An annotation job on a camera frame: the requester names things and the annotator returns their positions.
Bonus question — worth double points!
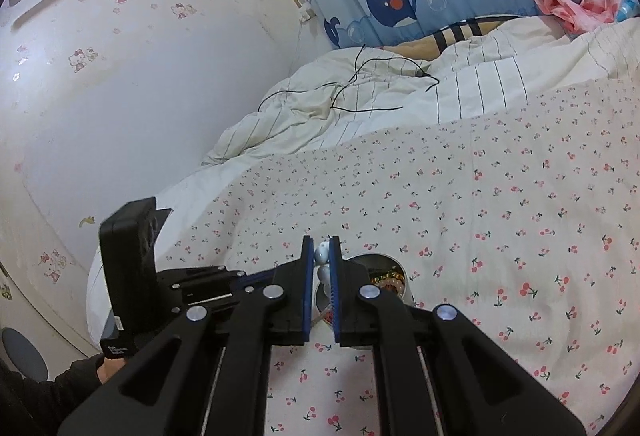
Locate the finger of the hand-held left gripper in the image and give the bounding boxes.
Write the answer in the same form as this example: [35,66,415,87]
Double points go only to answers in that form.
[181,277,262,308]
[155,265,247,317]

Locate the round silver metal tin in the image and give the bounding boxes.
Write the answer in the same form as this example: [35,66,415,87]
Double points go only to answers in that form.
[312,254,417,350]

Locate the tan striped pillow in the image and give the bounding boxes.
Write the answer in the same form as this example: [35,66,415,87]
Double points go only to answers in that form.
[381,14,523,55]

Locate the clear amber bead bracelet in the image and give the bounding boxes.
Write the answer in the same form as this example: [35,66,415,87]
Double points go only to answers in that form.
[376,278,407,299]

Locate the person's left forearm dark sleeve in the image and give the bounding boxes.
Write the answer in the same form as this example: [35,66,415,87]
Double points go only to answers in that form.
[0,353,127,436]

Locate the white bead bracelet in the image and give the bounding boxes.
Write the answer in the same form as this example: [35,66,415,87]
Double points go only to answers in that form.
[313,238,337,324]

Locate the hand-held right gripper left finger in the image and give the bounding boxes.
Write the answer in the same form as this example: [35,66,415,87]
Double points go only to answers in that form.
[57,235,317,436]

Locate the white striped duvet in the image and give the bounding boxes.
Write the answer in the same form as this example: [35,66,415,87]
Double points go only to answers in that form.
[200,16,640,167]

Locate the cherry print bedsheet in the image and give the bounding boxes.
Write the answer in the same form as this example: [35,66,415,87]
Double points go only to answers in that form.
[167,76,640,436]

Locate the pink cloth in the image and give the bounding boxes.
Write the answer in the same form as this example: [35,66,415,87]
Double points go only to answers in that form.
[528,0,627,36]

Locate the thin black cable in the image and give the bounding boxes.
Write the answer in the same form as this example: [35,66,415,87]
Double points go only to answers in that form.
[258,44,441,115]

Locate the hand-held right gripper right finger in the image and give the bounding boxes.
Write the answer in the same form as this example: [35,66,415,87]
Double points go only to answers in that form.
[330,234,586,436]

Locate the grey round stool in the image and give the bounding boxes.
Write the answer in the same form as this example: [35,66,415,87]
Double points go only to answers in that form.
[1,327,49,383]

